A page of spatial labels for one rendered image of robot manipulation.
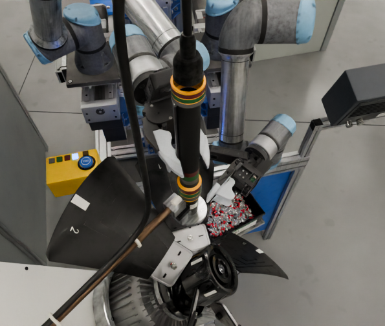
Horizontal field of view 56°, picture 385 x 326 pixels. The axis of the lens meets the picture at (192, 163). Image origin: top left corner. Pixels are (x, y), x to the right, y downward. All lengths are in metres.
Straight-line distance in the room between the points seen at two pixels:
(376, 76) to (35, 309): 1.10
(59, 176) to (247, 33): 0.68
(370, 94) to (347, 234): 1.29
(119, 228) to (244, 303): 1.43
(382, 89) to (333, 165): 1.38
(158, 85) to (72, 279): 0.53
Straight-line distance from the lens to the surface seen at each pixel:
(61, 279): 0.90
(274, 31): 0.99
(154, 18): 0.90
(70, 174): 1.17
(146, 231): 0.63
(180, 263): 0.82
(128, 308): 0.89
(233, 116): 1.06
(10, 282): 0.84
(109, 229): 0.73
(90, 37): 1.39
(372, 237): 2.42
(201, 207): 0.74
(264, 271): 1.04
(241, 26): 0.98
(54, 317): 0.61
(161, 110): 0.62
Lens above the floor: 2.03
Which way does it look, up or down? 57 degrees down
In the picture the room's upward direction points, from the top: straight up
